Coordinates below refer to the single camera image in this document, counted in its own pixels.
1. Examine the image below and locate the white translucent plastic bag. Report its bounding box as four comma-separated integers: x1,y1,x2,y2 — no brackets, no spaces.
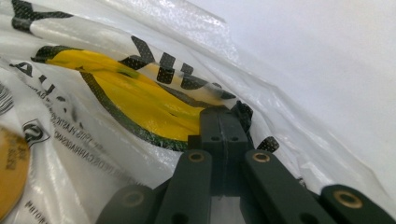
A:
0,0,395,224

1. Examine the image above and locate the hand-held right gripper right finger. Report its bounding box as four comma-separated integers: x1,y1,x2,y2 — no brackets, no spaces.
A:
220,106,255,197

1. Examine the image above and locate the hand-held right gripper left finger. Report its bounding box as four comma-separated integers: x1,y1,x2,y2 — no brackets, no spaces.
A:
188,106,224,197

